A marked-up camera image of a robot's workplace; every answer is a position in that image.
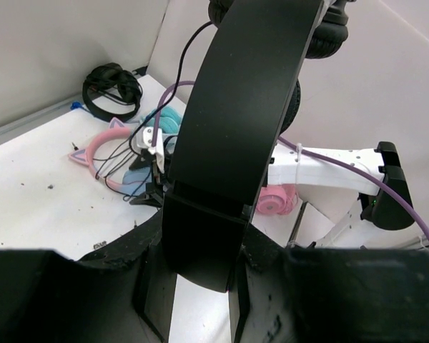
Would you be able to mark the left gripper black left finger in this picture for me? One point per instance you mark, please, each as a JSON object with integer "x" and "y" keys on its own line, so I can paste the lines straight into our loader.
{"x": 137, "y": 283}

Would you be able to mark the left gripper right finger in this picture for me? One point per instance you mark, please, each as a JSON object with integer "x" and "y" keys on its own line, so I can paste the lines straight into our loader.
{"x": 259, "y": 302}

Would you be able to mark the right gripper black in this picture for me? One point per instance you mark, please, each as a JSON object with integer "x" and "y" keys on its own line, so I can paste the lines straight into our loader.
{"x": 156, "y": 183}

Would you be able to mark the black wired headphones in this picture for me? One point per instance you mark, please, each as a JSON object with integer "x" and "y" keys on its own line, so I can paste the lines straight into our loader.
{"x": 239, "y": 105}

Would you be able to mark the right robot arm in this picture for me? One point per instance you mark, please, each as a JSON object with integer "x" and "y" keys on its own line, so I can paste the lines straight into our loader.
{"x": 343, "y": 171}

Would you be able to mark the teal white headphones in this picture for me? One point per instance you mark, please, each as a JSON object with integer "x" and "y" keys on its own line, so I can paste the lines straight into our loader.
{"x": 170, "y": 120}

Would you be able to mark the pink blue cat-ear headphones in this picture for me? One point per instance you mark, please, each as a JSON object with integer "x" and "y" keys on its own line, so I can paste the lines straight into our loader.
{"x": 108, "y": 157}

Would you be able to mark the black headphones at back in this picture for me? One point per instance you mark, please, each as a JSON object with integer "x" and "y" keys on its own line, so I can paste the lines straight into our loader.
{"x": 117, "y": 85}

